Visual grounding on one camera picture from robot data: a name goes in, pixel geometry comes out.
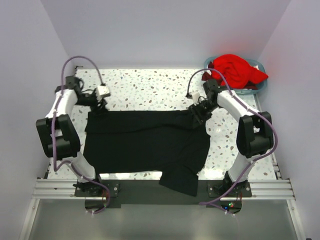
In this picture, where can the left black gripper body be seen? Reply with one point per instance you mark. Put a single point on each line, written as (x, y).
(91, 100)

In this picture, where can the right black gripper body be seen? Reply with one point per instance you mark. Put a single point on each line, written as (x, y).
(204, 110)

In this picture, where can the black t shirt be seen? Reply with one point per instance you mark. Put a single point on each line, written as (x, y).
(143, 141)

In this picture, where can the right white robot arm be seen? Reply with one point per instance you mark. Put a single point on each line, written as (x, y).
(255, 132)

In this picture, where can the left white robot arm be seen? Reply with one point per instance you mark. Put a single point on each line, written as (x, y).
(59, 138)

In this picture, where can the red t shirt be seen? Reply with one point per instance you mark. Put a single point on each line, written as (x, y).
(238, 73)

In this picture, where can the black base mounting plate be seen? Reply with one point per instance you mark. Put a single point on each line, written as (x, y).
(117, 193)

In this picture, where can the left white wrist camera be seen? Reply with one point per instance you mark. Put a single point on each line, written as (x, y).
(102, 92)

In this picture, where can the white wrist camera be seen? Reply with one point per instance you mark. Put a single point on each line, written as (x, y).
(194, 96)
(102, 92)

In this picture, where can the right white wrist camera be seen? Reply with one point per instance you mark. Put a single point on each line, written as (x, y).
(194, 96)

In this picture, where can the aluminium extrusion rail frame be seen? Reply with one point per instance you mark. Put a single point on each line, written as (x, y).
(55, 213)

